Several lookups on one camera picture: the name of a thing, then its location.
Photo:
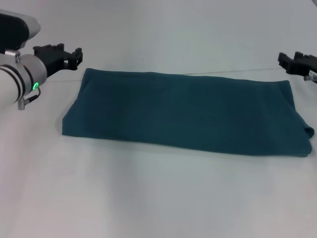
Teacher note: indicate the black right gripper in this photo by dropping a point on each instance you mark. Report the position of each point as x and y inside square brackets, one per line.
[305, 69]

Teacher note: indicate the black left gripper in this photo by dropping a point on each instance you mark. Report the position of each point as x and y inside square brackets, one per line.
[55, 63]

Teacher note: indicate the teal blue shirt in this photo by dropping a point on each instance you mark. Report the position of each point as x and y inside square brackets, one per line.
[185, 111]

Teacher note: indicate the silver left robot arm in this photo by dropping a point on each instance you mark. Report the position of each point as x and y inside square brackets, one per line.
[19, 77]

